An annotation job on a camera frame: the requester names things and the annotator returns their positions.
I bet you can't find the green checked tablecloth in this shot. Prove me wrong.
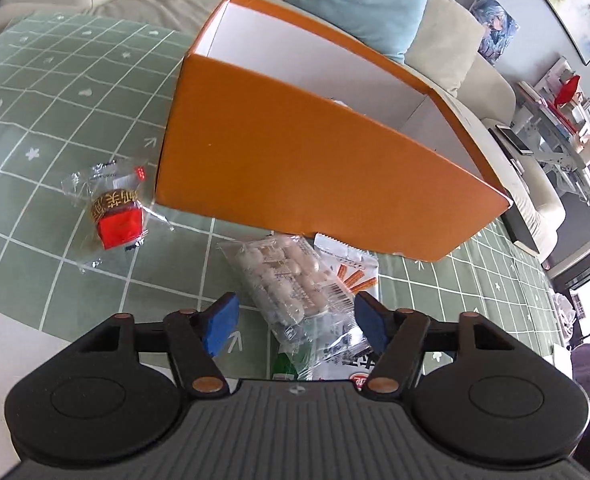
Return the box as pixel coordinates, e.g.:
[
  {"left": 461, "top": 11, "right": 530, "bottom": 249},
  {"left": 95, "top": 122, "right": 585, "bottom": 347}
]
[{"left": 0, "top": 12, "right": 578, "bottom": 391}]

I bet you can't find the beige pillow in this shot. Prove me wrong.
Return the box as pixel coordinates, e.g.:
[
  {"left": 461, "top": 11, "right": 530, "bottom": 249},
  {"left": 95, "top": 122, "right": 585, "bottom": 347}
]
[{"left": 404, "top": 0, "right": 487, "bottom": 97}]

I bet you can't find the clear packet with red cake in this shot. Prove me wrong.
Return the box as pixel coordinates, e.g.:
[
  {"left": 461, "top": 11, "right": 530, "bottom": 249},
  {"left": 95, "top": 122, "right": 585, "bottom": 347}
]
[{"left": 62, "top": 159, "right": 175, "bottom": 274}]

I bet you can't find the printed figure pillow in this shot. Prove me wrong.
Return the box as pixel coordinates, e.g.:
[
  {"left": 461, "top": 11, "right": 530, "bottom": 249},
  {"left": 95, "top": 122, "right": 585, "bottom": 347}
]
[{"left": 469, "top": 0, "right": 522, "bottom": 67}]

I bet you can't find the green sausage packet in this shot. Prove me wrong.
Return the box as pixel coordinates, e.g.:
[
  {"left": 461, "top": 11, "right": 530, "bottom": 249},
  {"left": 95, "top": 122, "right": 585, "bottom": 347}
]
[{"left": 270, "top": 350, "right": 317, "bottom": 382}]

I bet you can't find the light blue pillow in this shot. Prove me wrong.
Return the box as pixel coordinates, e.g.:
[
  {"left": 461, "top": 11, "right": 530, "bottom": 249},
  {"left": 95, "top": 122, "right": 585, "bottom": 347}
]
[{"left": 284, "top": 0, "right": 432, "bottom": 64}]

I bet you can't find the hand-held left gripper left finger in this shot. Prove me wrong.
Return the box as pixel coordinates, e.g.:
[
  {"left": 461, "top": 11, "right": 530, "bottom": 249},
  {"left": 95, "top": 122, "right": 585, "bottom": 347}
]
[{"left": 70, "top": 293, "right": 241, "bottom": 396}]

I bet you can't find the white packet with black print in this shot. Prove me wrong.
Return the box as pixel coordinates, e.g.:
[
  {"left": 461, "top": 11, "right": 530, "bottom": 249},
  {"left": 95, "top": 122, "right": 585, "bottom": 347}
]
[{"left": 309, "top": 317, "right": 382, "bottom": 392}]

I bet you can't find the orange cardboard box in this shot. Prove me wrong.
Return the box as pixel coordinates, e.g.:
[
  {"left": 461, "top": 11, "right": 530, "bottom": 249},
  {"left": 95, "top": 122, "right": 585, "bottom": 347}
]
[{"left": 155, "top": 0, "right": 514, "bottom": 264}]

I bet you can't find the black notebook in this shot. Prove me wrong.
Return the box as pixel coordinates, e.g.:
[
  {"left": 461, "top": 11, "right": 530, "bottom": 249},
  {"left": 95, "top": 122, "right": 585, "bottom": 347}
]
[{"left": 502, "top": 204, "right": 559, "bottom": 257}]

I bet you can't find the red paper ornament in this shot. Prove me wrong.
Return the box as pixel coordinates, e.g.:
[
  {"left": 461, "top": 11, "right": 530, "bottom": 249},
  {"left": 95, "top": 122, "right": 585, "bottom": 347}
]
[{"left": 554, "top": 74, "right": 582, "bottom": 107}]

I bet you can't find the white packet with orange sticks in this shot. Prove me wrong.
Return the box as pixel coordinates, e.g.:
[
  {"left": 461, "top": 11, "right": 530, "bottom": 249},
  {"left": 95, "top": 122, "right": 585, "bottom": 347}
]
[{"left": 312, "top": 232, "right": 380, "bottom": 302}]

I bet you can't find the smartphone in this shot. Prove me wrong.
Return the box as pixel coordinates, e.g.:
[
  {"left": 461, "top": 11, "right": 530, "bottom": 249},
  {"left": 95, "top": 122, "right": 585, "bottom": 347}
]
[{"left": 494, "top": 124, "right": 534, "bottom": 156}]

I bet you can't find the cluttered white side table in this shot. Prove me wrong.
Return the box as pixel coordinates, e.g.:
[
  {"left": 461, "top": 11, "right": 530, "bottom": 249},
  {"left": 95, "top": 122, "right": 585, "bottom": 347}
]
[{"left": 512, "top": 55, "right": 590, "bottom": 235}]

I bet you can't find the white script print cloth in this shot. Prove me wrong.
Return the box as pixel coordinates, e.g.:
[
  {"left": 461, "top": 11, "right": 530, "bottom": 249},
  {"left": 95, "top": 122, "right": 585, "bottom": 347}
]
[{"left": 0, "top": 302, "right": 93, "bottom": 476}]

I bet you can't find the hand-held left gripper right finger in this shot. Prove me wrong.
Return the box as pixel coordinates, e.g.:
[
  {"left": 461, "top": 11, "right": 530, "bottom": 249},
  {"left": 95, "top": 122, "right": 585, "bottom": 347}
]
[{"left": 354, "top": 291, "right": 524, "bottom": 396}]

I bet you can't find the clear packet of white beans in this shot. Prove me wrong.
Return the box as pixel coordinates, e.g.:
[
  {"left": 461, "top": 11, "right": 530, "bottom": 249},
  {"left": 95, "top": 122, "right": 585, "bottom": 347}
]
[{"left": 217, "top": 233, "right": 357, "bottom": 343}]

